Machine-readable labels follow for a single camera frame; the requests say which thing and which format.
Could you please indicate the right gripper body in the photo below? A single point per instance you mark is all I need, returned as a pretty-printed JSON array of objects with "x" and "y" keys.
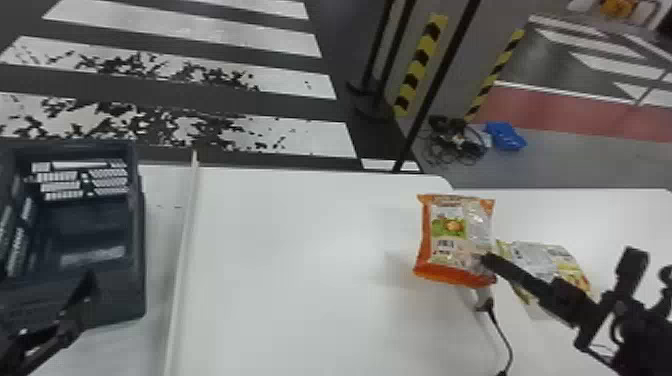
[{"x": 575, "y": 307}]

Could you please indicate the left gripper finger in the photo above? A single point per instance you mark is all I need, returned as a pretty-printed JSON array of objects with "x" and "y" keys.
[{"x": 78, "y": 302}]

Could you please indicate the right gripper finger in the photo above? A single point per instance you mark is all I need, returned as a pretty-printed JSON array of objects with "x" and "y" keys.
[{"x": 517, "y": 274}]

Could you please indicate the orange snack packet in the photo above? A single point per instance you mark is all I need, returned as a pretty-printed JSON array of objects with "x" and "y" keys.
[{"x": 451, "y": 231}]

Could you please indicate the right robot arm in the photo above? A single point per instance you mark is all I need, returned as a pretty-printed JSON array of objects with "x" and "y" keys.
[{"x": 643, "y": 336}]

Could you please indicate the yellow snack packet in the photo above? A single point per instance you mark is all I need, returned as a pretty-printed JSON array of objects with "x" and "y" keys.
[{"x": 546, "y": 260}]

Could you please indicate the dark blue basket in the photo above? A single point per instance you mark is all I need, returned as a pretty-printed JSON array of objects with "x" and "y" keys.
[{"x": 78, "y": 220}]

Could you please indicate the blue box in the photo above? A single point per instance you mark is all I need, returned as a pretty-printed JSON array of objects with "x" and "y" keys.
[{"x": 505, "y": 135}]

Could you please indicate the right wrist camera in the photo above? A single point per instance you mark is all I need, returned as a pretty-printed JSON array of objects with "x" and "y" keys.
[{"x": 632, "y": 270}]

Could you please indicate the yellow black striped post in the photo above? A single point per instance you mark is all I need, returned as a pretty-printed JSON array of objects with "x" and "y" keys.
[
  {"x": 420, "y": 60},
  {"x": 493, "y": 76}
]

